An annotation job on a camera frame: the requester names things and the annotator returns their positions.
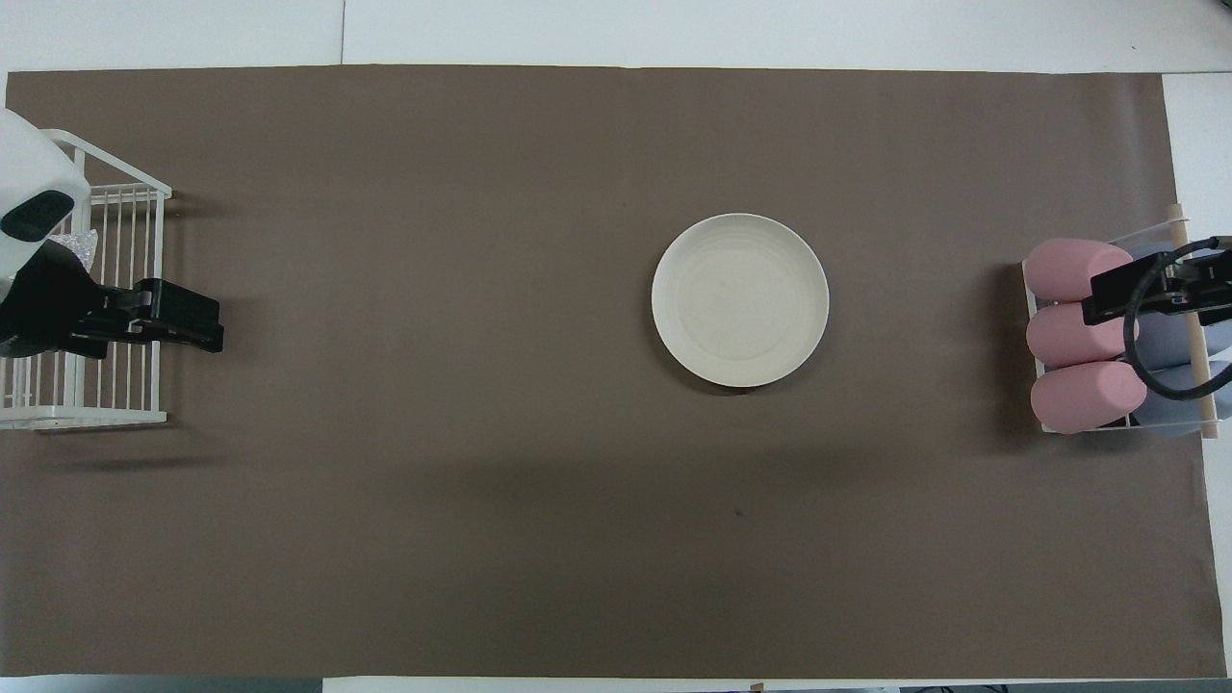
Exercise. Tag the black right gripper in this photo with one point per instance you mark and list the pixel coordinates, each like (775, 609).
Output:
(1203, 284)

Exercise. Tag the brown table mat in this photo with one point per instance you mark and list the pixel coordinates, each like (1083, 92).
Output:
(481, 433)

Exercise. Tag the blue plastic cup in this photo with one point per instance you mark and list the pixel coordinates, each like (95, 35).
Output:
(1169, 342)

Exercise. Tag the cream round plate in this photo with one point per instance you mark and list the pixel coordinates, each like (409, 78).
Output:
(739, 300)

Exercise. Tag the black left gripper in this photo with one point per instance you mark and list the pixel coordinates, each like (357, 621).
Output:
(58, 308)

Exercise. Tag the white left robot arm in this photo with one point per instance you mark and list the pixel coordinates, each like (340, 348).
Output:
(34, 164)

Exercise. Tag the cup holder rack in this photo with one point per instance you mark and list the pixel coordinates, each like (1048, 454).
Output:
(1203, 385)

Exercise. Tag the pink plastic cup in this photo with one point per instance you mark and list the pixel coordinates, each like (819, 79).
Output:
(1083, 397)
(1064, 335)
(1059, 269)

